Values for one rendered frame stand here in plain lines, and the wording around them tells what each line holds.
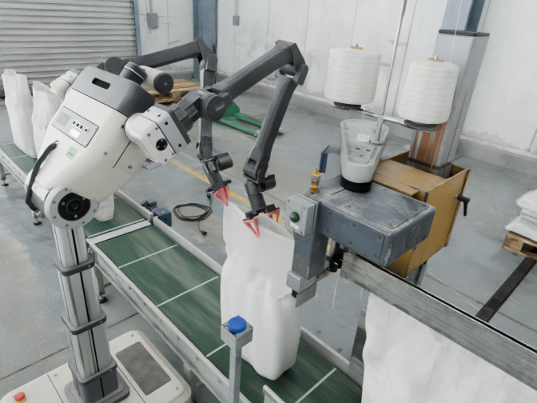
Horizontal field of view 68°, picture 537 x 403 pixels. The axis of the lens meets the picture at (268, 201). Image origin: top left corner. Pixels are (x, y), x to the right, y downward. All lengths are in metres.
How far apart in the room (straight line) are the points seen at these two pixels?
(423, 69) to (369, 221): 0.43
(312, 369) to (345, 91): 1.19
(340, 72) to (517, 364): 0.91
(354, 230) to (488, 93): 5.36
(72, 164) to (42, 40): 7.22
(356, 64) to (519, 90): 4.99
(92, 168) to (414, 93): 0.93
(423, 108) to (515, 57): 5.03
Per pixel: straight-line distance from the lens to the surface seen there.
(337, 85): 1.31
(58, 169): 1.34
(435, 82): 1.18
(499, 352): 1.20
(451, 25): 5.99
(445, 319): 1.22
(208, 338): 1.99
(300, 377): 1.87
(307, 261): 1.19
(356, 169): 1.13
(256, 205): 1.48
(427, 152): 1.45
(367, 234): 1.02
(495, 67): 6.26
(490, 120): 6.31
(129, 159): 1.28
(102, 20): 8.82
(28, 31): 8.41
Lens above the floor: 1.80
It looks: 27 degrees down
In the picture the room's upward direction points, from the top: 4 degrees clockwise
